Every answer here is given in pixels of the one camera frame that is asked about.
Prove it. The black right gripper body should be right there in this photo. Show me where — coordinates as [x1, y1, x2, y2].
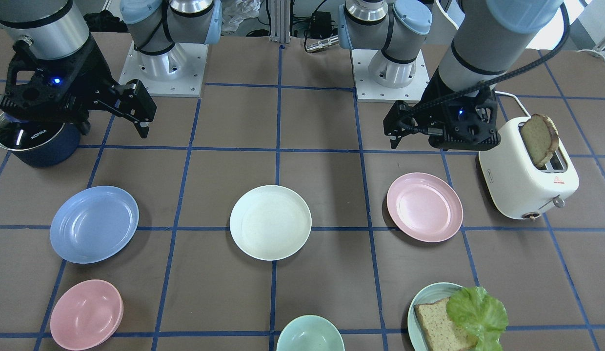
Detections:
[0, 36, 118, 124]

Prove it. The green lettuce leaf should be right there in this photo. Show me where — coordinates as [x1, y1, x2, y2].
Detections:
[446, 286, 508, 351]

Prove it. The white toaster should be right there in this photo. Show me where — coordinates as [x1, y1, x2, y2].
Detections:
[477, 116, 580, 220]

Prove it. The bread slice in toaster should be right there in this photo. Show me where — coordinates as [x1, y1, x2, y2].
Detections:
[520, 114, 560, 169]

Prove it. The blue plate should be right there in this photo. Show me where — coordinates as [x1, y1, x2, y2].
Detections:
[50, 186, 139, 264]

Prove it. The white plate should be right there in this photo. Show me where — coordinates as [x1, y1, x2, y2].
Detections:
[229, 185, 312, 261]

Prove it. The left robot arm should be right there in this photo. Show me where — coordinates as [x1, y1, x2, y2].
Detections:
[338, 0, 570, 151]

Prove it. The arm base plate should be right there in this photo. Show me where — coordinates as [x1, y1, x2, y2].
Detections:
[351, 50, 429, 104]
[118, 43, 209, 98]

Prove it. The bread slice on plate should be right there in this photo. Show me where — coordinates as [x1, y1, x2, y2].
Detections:
[414, 297, 477, 351]

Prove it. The pink plate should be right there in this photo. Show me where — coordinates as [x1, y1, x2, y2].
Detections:
[386, 173, 464, 243]

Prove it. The blue saucepan with lid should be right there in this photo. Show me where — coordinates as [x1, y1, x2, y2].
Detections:
[0, 113, 81, 168]

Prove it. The white toaster power cable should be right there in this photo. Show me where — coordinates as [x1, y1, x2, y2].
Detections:
[495, 91, 531, 118]

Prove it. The green bowl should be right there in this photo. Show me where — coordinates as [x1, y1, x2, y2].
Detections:
[276, 315, 345, 351]

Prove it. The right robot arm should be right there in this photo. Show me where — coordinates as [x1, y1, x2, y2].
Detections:
[0, 0, 222, 138]

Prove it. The green plate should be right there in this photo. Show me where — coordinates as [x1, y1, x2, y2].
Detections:
[407, 282, 477, 351]

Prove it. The pink bowl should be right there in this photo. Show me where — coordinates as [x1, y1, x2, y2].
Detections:
[50, 279, 124, 351]

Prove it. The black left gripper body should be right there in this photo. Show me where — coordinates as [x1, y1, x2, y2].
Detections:
[403, 86, 501, 151]

